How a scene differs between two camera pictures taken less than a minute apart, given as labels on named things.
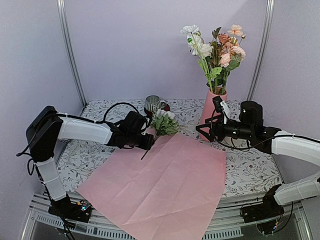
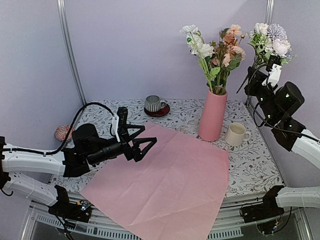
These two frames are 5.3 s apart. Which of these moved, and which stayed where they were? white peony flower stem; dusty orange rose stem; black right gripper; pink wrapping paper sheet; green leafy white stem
Moved: black right gripper; dusty orange rose stem; green leafy white stem
Stayed: white peony flower stem; pink wrapping paper sheet
